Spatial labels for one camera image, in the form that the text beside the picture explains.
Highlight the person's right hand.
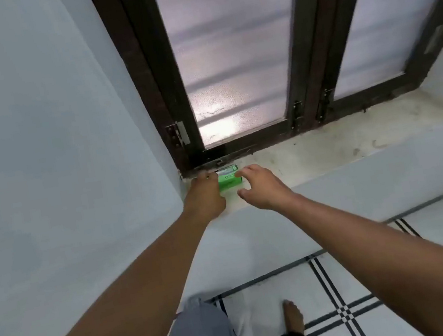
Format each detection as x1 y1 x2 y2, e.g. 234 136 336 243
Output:
233 157 300 217

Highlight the person's left hand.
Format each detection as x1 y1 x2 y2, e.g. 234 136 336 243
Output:
179 167 230 225

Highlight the green bag box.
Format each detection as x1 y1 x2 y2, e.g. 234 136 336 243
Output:
214 163 247 194

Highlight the grey pedal trash bin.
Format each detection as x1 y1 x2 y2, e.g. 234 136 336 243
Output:
158 291 239 336

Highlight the person's left forearm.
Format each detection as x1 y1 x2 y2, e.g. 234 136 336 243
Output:
0 207 232 336

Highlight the person's right forearm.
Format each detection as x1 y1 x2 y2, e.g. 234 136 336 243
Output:
286 170 443 336

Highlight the person's right foot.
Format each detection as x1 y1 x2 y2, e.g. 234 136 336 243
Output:
281 297 307 336

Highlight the metal window hinge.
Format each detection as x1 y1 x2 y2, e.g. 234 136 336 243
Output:
419 23 443 55
164 119 192 150

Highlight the pale stone window sill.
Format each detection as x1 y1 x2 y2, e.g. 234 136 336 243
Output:
173 87 443 218

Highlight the dark metal window latch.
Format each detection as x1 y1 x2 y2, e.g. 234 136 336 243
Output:
312 88 338 123
287 99 308 135

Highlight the dark brown window frame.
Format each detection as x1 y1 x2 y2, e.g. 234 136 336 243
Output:
87 0 443 187

